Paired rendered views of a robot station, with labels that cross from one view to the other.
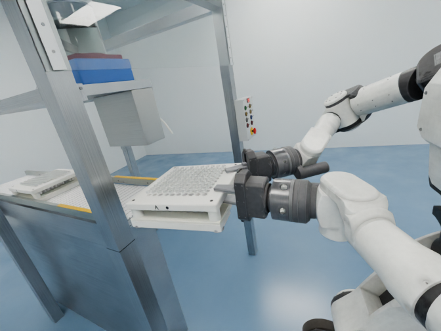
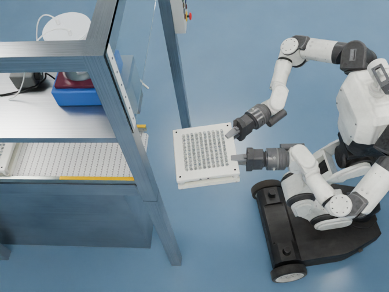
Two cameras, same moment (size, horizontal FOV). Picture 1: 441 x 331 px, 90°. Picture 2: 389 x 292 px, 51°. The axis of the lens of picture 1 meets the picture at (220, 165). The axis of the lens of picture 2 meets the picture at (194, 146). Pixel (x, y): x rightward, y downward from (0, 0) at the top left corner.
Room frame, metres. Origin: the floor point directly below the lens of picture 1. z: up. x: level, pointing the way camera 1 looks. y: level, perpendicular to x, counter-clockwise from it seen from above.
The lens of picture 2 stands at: (-0.26, 0.43, 2.47)
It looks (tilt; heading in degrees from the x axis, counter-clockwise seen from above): 57 degrees down; 340
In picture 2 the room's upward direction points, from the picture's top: 9 degrees counter-clockwise
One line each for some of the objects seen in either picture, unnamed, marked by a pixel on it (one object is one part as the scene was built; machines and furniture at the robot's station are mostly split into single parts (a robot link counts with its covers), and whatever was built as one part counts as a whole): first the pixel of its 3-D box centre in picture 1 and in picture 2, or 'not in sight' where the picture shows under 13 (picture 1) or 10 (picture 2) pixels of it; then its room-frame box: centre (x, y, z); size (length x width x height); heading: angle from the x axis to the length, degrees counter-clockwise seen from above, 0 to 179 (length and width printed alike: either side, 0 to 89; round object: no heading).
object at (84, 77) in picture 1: (90, 73); (87, 74); (0.85, 0.38, 1.42); 0.21 x 0.20 x 0.09; 150
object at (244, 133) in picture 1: (245, 118); (179, 3); (1.44, -0.22, 1.08); 0.17 x 0.06 x 0.26; 150
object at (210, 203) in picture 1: (189, 184); (204, 151); (0.56, 0.09, 1.07); 0.25 x 0.24 x 0.02; 158
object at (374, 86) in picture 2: not in sight; (381, 77); (0.35, -0.51, 1.36); 0.10 x 0.07 x 0.09; 161
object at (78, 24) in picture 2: not in sight; (74, 46); (0.84, 0.39, 1.56); 0.15 x 0.15 x 0.19
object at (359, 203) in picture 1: (349, 208); (303, 163); (0.32, -0.21, 1.08); 0.13 x 0.07 x 0.09; 179
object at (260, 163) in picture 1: (264, 165); (248, 123); (0.60, -0.13, 1.07); 0.12 x 0.10 x 0.13; 102
